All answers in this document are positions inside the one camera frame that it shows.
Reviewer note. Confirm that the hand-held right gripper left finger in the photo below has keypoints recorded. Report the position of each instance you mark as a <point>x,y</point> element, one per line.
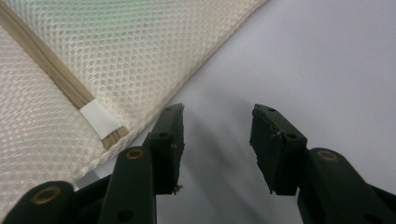
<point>166,149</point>

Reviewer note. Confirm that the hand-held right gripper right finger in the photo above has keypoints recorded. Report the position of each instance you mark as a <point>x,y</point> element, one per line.
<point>274,155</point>

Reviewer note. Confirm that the cream mesh laundry bag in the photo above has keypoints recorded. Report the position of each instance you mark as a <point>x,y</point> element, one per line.
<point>124,56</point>

